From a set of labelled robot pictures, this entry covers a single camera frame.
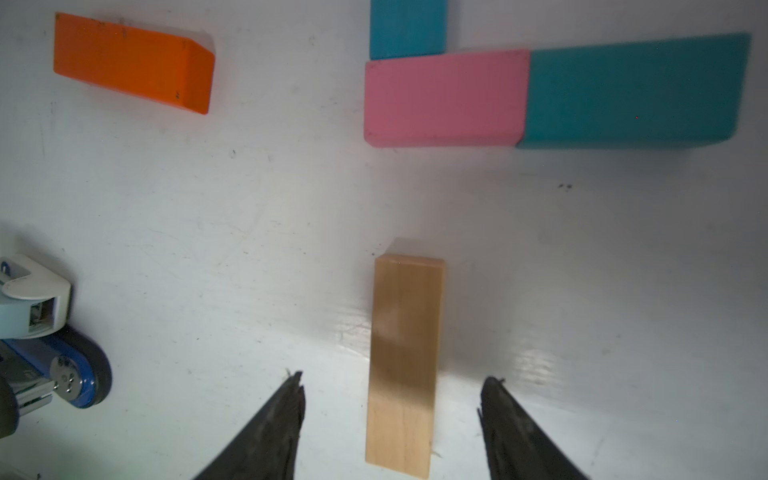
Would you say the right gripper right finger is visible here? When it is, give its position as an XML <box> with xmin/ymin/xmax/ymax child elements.
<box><xmin>478</xmin><ymin>376</ymin><xmax>587</xmax><ymax>480</ymax></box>

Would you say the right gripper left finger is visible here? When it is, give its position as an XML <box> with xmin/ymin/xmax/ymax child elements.
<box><xmin>196</xmin><ymin>371</ymin><xmax>306</xmax><ymax>480</ymax></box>

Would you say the natural wood block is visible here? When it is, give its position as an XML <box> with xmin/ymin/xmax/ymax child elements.
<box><xmin>365</xmin><ymin>237</ymin><xmax>446</xmax><ymax>479</ymax></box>

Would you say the pink block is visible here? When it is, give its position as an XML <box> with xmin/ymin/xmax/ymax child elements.
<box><xmin>363</xmin><ymin>49</ymin><xmax>531</xmax><ymax>148</ymax></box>

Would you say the orange block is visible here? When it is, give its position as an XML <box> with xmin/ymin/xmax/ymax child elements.
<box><xmin>53</xmin><ymin>12</ymin><xmax>215</xmax><ymax>115</ymax></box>

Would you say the short teal block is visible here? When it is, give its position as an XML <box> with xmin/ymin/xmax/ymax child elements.
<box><xmin>519</xmin><ymin>33</ymin><xmax>751</xmax><ymax>149</ymax></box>

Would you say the long teal block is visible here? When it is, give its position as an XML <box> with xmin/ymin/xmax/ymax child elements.
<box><xmin>369</xmin><ymin>0</ymin><xmax>448</xmax><ymax>60</ymax></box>

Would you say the blue stapler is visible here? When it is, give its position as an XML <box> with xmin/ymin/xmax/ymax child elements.
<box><xmin>1</xmin><ymin>326</ymin><xmax>113</xmax><ymax>438</ymax></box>

